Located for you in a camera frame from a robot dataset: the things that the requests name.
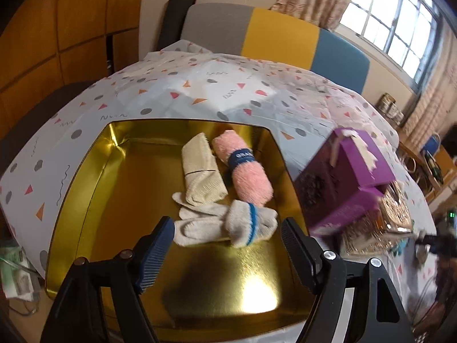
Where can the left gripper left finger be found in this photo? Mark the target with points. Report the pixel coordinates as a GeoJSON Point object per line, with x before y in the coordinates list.
{"type": "Point", "coordinates": [77, 313]}

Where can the beige towel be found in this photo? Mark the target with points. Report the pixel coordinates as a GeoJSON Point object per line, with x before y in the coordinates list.
{"type": "Point", "coordinates": [203, 181]}

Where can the wooden desk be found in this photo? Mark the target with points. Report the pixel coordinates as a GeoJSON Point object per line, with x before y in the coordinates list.
{"type": "Point", "coordinates": [423, 170]}

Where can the pink towel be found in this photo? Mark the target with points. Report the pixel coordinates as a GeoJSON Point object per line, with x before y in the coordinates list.
{"type": "Point", "coordinates": [248, 176]}

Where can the grey yellow blue sofa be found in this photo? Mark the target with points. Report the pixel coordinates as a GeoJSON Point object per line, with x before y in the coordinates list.
{"type": "Point", "coordinates": [262, 34]}

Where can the blue plush toy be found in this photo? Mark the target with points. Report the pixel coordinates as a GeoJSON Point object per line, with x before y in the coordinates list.
{"type": "Point", "coordinates": [399, 248]}

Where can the gold tissue box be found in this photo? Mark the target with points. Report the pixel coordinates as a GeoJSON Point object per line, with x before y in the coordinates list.
{"type": "Point", "coordinates": [380, 230]}

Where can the gold metal tray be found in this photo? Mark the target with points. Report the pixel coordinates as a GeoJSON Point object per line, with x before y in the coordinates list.
{"type": "Point", "coordinates": [215, 284]}

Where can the white knit work glove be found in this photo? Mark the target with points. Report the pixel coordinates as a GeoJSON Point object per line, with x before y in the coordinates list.
{"type": "Point", "coordinates": [240, 223]}

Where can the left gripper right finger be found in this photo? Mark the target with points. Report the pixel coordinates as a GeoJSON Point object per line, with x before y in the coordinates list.
{"type": "Point", "coordinates": [377, 314]}

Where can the purple cardboard box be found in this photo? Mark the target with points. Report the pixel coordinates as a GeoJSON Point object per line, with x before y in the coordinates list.
{"type": "Point", "coordinates": [344, 180]}

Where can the patterned light blue tablecloth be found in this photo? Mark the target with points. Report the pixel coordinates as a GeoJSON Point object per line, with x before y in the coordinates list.
{"type": "Point", "coordinates": [42, 153]}

